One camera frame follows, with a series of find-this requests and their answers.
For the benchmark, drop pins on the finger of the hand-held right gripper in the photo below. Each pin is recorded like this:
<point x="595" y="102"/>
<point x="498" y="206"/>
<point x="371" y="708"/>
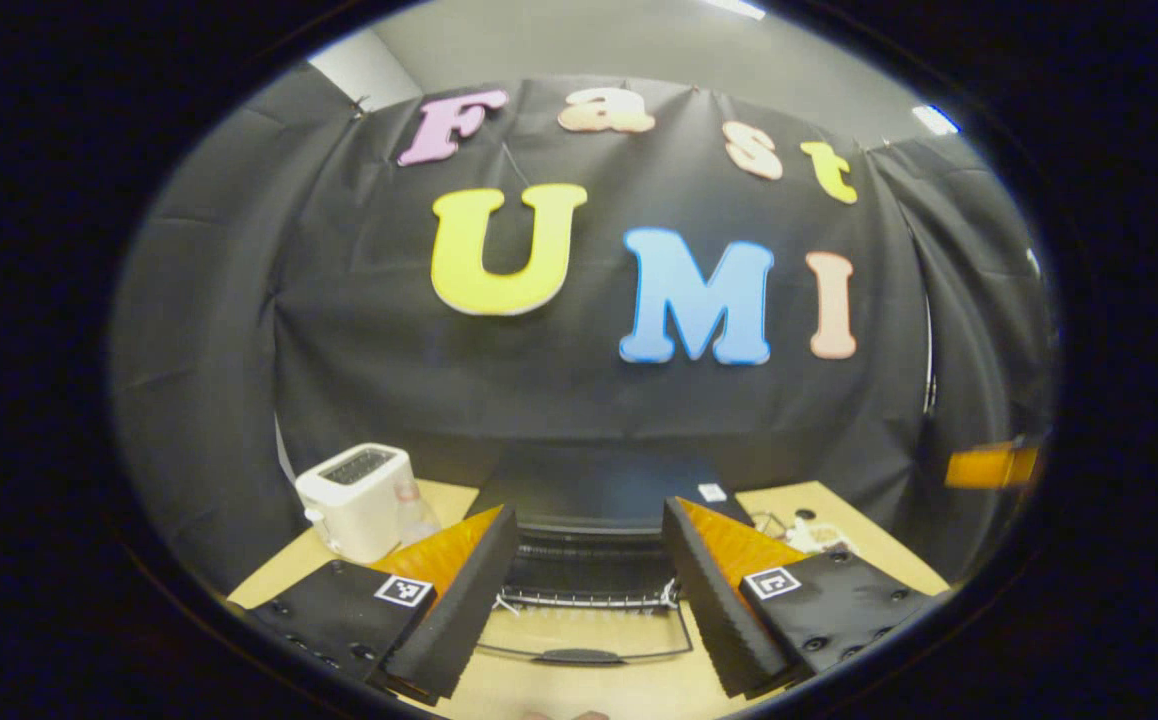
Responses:
<point x="979" y="467"/>

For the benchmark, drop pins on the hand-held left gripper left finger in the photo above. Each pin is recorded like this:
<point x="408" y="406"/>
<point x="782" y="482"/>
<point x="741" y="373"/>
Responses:
<point x="469" y="610"/>

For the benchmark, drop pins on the white toaster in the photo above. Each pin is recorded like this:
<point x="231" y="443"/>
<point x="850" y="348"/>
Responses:
<point x="354" y="500"/>

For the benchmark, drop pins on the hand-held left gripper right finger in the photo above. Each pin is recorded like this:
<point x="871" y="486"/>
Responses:
<point x="714" y="610"/>

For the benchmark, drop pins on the black electric oven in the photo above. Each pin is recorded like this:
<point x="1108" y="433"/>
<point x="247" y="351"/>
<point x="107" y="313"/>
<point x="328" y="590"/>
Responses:
<point x="589" y="490"/>

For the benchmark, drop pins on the clear plastic bottle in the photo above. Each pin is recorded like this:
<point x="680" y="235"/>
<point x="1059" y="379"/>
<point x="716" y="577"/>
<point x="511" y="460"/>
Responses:
<point x="415" y="515"/>

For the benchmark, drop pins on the black backdrop cloth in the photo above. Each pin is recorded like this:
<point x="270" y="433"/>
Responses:
<point x="359" y="350"/>

